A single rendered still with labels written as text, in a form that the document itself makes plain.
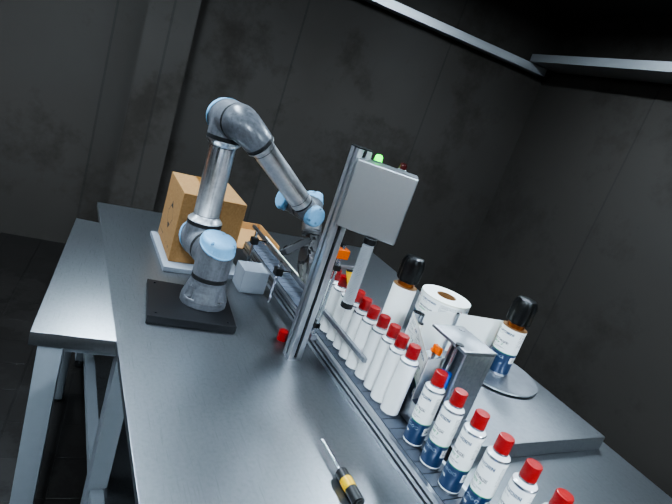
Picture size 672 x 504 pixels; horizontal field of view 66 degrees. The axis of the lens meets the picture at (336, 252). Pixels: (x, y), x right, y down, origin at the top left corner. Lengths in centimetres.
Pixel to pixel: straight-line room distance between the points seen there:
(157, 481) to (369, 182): 84
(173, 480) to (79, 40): 324
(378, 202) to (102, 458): 117
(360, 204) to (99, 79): 284
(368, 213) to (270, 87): 274
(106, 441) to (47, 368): 37
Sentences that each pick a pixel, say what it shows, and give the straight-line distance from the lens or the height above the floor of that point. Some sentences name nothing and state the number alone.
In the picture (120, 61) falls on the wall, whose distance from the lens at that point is 394.
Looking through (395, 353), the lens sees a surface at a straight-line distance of 139.
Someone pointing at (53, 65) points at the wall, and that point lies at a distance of 399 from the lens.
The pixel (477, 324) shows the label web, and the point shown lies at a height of 104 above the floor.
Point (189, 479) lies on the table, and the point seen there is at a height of 83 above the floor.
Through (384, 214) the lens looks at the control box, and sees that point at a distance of 138.
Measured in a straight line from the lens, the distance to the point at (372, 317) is 150.
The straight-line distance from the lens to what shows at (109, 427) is 180.
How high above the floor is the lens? 161
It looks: 16 degrees down
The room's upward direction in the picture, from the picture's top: 19 degrees clockwise
